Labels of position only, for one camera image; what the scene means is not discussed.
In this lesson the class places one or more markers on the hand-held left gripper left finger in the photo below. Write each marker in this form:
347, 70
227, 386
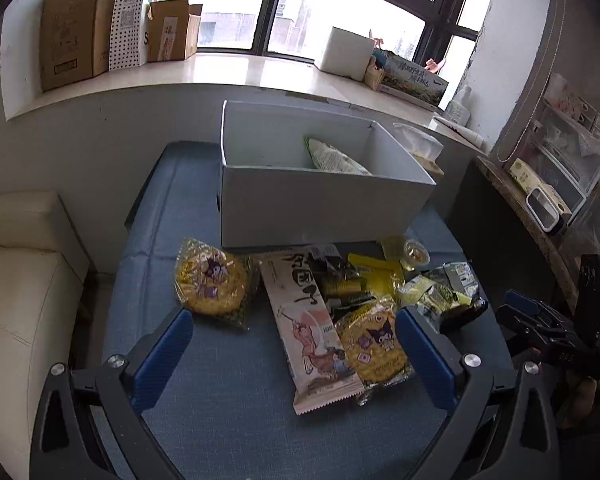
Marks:
162, 355

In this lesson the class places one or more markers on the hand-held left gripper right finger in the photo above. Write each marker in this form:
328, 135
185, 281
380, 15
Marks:
425, 355

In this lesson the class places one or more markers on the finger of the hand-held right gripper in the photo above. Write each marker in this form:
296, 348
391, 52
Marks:
522, 330
522, 302

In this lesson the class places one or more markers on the round yellow cookie packet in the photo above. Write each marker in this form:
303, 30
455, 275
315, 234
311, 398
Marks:
210, 280
375, 345

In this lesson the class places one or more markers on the small yellow green packet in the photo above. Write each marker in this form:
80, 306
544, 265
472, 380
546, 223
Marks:
420, 292

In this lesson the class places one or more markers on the dark green snack packet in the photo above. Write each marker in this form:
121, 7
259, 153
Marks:
460, 280

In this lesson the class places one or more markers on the black yellow snack packet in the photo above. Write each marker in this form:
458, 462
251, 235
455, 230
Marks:
337, 280

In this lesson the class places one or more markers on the long pink white snack packet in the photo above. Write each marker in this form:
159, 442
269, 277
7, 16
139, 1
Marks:
305, 330

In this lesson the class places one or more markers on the white cardboard box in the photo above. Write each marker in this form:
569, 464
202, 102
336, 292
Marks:
320, 210

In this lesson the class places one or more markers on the person's right hand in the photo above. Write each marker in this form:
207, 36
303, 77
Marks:
582, 400

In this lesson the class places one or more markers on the wooden side table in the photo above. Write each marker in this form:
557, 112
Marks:
510, 200

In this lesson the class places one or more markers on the beige small carton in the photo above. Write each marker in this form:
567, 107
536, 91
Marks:
522, 172

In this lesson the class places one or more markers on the clear plastic drawer organizer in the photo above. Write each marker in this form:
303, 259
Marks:
565, 160

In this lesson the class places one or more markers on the cream leather sofa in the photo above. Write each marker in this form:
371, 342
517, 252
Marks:
20, 310

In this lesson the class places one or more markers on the white tube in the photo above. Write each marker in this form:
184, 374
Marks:
462, 132

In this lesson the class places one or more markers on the tissue box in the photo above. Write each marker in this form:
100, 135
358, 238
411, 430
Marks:
420, 147

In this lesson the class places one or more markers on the white plastic bottle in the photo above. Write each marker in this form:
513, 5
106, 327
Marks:
459, 110

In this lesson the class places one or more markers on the floral tissue pack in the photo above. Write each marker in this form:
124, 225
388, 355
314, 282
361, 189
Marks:
562, 91

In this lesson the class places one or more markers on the green white snack packet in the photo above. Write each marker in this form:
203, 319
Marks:
335, 157

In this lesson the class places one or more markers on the long printed carton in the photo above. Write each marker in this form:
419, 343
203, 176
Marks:
412, 80

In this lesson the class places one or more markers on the pink plastic toy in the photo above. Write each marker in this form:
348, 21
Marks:
436, 66
378, 42

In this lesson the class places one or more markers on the white stone window sill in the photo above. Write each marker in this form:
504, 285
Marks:
220, 72

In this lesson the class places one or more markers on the white foam box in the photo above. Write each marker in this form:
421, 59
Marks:
342, 52

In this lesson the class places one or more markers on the small open cardboard box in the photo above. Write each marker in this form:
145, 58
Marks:
172, 35

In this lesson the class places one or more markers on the polka dot paper bag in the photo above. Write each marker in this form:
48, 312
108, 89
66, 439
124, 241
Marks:
127, 20

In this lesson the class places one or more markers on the large brown cardboard box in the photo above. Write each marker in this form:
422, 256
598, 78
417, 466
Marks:
67, 25

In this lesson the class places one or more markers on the narrow brown cardboard box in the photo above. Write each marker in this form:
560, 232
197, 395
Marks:
105, 10

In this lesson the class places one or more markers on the black window frame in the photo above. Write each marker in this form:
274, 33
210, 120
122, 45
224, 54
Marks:
275, 10

